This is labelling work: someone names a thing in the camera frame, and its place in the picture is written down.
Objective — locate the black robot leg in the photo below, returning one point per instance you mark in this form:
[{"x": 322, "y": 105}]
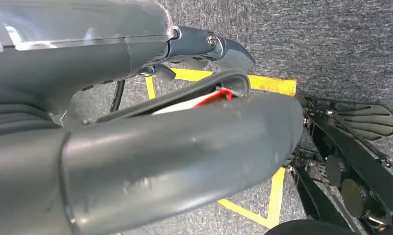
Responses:
[{"x": 371, "y": 175}]

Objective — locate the black robot foot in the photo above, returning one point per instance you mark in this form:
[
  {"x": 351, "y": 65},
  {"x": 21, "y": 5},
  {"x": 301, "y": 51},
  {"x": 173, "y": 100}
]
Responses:
[{"x": 368, "y": 121}]

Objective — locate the yellow floor tape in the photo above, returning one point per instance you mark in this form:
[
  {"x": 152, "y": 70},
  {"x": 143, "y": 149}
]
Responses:
[{"x": 271, "y": 85}]

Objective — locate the black rounded robot part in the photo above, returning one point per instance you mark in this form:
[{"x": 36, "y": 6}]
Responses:
[{"x": 307, "y": 228}]

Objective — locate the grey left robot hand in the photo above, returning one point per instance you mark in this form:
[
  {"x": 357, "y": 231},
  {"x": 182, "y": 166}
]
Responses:
[{"x": 151, "y": 155}]

